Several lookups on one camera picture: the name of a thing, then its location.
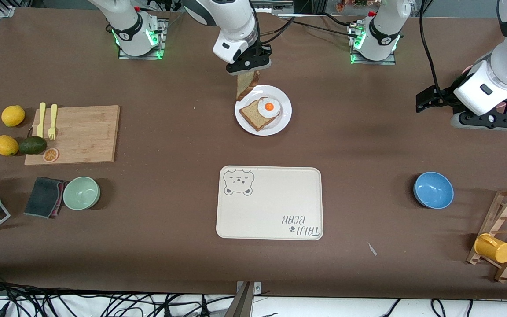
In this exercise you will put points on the sandwich top bread slice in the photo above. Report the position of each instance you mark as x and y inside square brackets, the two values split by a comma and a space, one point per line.
[247, 86]

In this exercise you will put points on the pink bowl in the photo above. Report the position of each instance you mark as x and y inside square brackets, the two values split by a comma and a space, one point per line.
[504, 102]

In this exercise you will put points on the pale green bowl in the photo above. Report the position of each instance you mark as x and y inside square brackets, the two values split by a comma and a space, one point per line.
[82, 193]

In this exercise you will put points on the cream bear print tray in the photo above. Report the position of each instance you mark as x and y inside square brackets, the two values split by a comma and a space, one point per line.
[271, 207]

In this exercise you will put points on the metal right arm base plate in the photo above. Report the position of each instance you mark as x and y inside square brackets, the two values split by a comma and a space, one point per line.
[162, 44]

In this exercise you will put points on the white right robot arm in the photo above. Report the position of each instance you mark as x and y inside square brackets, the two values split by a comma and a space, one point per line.
[227, 17]

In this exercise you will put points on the grey metal equipment box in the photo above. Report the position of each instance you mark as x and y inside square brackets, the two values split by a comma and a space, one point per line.
[275, 6]

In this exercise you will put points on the colourful background items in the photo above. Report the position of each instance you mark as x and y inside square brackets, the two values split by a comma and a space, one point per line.
[350, 3]

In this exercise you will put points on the yellow plastic knife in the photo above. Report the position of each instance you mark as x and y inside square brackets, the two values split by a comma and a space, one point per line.
[41, 119]

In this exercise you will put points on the wooden mug rack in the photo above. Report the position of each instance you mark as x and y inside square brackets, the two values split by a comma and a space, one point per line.
[501, 216]

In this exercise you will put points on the wooden cutting board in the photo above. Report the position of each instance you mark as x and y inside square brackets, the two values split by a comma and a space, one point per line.
[86, 141]

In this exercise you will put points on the yellow mug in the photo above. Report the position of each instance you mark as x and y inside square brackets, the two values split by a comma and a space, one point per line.
[495, 251]

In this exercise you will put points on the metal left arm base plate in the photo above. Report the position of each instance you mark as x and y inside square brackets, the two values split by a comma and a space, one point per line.
[374, 62]

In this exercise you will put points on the dark grey folded cloth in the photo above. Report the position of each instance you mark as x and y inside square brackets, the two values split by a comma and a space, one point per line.
[42, 198]

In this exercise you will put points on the yellow lemon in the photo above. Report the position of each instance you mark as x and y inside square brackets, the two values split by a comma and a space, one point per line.
[13, 116]
[6, 145]

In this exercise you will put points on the blue bowl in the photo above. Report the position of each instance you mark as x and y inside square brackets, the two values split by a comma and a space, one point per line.
[434, 190]

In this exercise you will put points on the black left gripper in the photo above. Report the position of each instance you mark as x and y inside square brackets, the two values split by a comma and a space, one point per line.
[443, 97]

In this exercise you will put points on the orange slice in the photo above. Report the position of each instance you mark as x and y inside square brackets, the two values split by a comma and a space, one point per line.
[51, 155]

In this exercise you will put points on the dark green avocado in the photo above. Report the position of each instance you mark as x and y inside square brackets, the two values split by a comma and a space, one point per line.
[32, 145]

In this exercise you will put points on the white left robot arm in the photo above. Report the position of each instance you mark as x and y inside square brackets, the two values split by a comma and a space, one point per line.
[379, 46]

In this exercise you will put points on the yellow plastic fork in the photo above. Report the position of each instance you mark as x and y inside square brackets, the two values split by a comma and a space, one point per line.
[53, 121]

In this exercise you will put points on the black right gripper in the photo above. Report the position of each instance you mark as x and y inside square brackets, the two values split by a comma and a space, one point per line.
[255, 59]

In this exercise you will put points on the toy fried egg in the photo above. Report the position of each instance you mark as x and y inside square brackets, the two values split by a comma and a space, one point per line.
[269, 107]

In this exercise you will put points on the small white tape scrap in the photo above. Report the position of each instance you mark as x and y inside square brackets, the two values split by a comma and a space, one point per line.
[372, 249]

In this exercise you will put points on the grey metal table bracket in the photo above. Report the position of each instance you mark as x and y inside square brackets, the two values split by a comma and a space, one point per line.
[242, 304]

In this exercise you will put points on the white round plate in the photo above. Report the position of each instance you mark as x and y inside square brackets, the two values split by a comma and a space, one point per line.
[277, 124]

